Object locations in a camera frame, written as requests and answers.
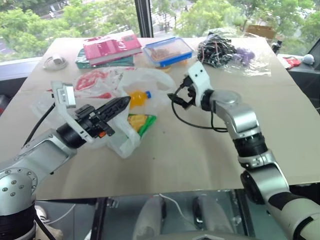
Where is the white sneaker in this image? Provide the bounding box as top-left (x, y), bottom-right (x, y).
top-left (34, 204), bottom-right (63, 240)

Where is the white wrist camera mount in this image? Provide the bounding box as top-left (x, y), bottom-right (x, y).
top-left (187, 61), bottom-right (214, 109)
top-left (50, 80), bottom-right (96, 144)

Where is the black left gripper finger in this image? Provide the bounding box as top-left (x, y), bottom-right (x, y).
top-left (99, 97), bottom-right (132, 125)
top-left (96, 96), bottom-right (132, 118)

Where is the brown cardboard box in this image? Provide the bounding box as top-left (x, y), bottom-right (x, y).
top-left (246, 24), bottom-right (277, 40)

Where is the pink book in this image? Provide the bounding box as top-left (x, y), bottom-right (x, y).
top-left (82, 33), bottom-right (143, 66)

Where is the purple fluffy object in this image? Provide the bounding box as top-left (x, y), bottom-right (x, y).
top-left (232, 46), bottom-right (255, 66)

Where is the blue lidded food container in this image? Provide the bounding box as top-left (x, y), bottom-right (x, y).
top-left (142, 36), bottom-right (195, 68)

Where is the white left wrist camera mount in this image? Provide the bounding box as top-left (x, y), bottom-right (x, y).
top-left (50, 80), bottom-right (96, 144)

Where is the green book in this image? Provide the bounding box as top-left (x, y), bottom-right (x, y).
top-left (75, 47), bottom-right (135, 70)

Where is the white translucent plastic bag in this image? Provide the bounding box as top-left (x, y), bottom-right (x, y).
top-left (106, 66), bottom-right (177, 160)

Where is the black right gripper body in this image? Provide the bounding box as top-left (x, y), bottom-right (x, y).
top-left (184, 83), bottom-right (200, 106)

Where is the clear plastic bag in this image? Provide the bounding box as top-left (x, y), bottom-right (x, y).
top-left (199, 27), bottom-right (272, 77)

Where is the grey rounded shape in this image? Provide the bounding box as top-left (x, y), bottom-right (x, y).
top-left (132, 193), bottom-right (167, 240)

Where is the dark window post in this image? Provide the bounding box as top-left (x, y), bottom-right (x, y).
top-left (134, 0), bottom-right (154, 38)

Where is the orange soda bottle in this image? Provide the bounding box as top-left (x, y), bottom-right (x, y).
top-left (129, 90), bottom-right (153, 109)

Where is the dark furniture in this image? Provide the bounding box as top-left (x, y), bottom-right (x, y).
top-left (287, 39), bottom-right (320, 108)

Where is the white charger with cable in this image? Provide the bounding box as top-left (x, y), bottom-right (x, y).
top-left (42, 54), bottom-right (68, 72)

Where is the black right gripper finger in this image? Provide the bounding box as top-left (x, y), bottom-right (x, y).
top-left (181, 75), bottom-right (193, 88)
top-left (167, 92), bottom-right (194, 110)

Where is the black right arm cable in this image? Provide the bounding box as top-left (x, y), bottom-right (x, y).
top-left (171, 84), bottom-right (230, 133)

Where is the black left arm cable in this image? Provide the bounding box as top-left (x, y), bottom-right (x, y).
top-left (22, 93), bottom-right (56, 148)

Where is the grey ball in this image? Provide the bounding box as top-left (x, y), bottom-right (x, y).
top-left (302, 53), bottom-right (315, 65)

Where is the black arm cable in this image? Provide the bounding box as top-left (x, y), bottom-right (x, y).
top-left (171, 84), bottom-right (230, 133)
top-left (22, 93), bottom-right (56, 148)

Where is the bundle of black lanyards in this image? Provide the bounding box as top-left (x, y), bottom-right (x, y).
top-left (197, 37), bottom-right (237, 68)

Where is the small black device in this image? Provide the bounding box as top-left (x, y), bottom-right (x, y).
top-left (271, 38), bottom-right (283, 55)

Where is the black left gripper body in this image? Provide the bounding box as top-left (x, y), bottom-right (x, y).
top-left (74, 104), bottom-right (115, 139)

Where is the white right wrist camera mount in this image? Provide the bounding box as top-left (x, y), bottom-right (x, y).
top-left (187, 61), bottom-right (214, 109)

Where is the red white object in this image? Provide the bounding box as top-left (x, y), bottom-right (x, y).
top-left (282, 56), bottom-right (301, 70)

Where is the green yellow snack packet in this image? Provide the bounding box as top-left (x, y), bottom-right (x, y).
top-left (127, 112), bottom-right (158, 138)

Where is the red printed plastic bag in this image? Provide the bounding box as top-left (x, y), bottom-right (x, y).
top-left (31, 67), bottom-right (126, 126)

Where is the thin white cable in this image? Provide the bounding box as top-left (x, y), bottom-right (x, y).
top-left (158, 192), bottom-right (198, 230)

